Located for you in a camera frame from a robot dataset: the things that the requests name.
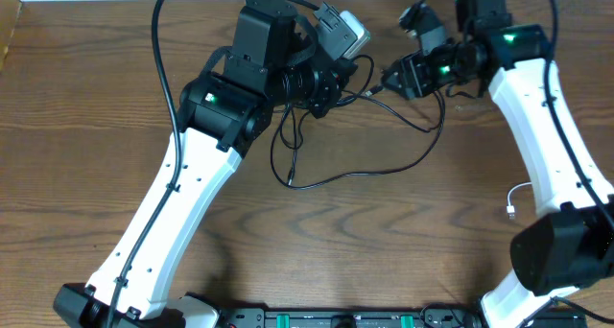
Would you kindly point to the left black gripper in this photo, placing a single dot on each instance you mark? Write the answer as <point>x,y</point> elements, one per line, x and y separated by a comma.
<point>327,84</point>

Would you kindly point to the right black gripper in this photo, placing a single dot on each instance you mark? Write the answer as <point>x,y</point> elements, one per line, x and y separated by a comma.
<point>413,82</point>

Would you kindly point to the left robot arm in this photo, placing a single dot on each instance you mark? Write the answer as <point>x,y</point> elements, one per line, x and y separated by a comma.
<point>278,57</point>

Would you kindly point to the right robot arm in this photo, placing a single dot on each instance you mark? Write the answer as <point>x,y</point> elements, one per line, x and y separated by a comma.
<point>570,246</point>

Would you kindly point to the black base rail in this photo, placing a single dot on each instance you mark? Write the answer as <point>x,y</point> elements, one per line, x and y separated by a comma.
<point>434,316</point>

